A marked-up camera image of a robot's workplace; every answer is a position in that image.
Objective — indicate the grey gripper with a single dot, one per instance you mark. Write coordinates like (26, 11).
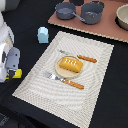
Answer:
(12, 62)

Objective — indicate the orange bread loaf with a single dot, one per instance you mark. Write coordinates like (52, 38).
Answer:
(71, 64)

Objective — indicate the yellow butter box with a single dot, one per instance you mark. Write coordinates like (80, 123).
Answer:
(18, 73)

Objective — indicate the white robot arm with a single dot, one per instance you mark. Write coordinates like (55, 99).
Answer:
(6, 43)

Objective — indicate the round wooden plate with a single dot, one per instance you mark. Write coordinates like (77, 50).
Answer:
(63, 72)

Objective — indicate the dark grey saucepan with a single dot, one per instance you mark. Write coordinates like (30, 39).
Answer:
(66, 11)

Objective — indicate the beige woven placemat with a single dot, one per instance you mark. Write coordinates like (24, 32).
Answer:
(69, 103)

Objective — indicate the dark grey stock pot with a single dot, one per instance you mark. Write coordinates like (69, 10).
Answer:
(92, 12)

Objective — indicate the beige bowl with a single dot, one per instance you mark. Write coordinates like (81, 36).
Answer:
(122, 15)

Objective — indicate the wooden handled fork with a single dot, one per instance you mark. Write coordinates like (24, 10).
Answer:
(66, 81)

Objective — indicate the wooden handled knife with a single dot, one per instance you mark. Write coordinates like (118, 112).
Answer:
(79, 56)

